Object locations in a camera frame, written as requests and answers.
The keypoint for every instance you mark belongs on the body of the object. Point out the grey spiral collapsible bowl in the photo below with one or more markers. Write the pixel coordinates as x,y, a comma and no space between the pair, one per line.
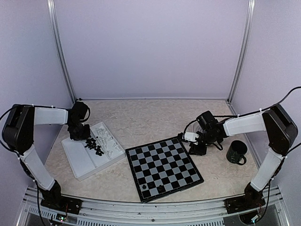
195,128

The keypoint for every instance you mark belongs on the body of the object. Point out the left aluminium corner post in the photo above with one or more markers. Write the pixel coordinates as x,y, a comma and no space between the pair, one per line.
59,48

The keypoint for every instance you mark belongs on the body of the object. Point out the aluminium corner post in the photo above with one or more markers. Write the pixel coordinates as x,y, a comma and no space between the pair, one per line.
59,48
243,50

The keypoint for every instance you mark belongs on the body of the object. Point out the white plastic tray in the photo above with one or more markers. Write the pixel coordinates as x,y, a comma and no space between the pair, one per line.
84,162

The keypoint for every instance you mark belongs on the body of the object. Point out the pile of black chess pieces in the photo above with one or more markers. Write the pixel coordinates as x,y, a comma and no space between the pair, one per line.
91,144

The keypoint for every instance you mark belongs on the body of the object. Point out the right aluminium corner post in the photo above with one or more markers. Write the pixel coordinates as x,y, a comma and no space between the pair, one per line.
243,50

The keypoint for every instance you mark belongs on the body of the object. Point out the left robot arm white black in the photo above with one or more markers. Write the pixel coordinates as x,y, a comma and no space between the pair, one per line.
17,137

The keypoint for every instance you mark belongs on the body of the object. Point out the pile of white chess pieces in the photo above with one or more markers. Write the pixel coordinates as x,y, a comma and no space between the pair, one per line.
108,143

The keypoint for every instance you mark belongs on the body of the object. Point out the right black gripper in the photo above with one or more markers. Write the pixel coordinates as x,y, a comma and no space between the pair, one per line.
196,150

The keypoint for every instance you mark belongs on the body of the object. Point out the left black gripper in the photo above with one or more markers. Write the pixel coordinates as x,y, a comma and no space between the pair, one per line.
86,134

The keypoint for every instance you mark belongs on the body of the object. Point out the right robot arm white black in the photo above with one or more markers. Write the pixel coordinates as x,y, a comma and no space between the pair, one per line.
280,129

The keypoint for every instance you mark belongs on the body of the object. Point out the aluminium front frame rail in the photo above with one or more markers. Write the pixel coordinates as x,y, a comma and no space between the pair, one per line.
94,212

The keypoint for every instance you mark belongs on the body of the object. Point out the black white chessboard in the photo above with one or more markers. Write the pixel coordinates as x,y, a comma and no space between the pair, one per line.
165,162

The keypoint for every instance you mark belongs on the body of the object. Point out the dark green mug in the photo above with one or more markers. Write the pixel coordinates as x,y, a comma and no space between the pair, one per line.
236,152

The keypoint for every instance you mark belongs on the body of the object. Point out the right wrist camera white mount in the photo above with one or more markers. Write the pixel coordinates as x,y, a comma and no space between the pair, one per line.
188,137

